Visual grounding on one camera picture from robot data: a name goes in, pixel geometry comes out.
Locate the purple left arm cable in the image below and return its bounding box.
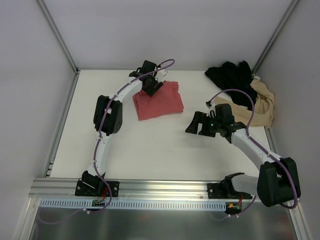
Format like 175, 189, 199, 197
37, 58, 176, 225

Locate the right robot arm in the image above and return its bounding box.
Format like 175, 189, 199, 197
185, 103, 301, 209

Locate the pink t shirt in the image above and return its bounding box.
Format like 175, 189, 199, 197
132, 81, 184, 121

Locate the right aluminium frame post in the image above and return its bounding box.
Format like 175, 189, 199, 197
251, 0, 301, 75

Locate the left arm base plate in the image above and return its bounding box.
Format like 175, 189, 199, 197
74, 180, 120, 198

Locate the left aluminium frame post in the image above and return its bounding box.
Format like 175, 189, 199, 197
35, 0, 79, 74

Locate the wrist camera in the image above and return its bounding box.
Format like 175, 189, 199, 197
155, 69, 168, 79
205, 100, 216, 118

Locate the aluminium frame post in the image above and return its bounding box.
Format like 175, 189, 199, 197
251, 0, 301, 75
35, 0, 79, 74

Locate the beige t shirt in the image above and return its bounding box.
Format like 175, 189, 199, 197
213, 76, 275, 128

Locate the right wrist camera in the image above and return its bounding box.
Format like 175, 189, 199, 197
205, 100, 216, 118

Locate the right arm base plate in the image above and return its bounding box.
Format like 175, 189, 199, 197
207, 182, 253, 200

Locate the white slotted cable duct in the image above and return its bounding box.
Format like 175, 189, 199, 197
39, 198, 227, 212

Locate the black t shirt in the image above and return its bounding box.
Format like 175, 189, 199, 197
204, 61, 258, 111

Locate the aluminium front rail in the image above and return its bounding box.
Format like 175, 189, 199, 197
28, 177, 300, 202

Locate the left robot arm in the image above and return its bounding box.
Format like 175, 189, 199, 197
75, 60, 168, 197

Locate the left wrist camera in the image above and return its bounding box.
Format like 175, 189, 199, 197
155, 69, 168, 79

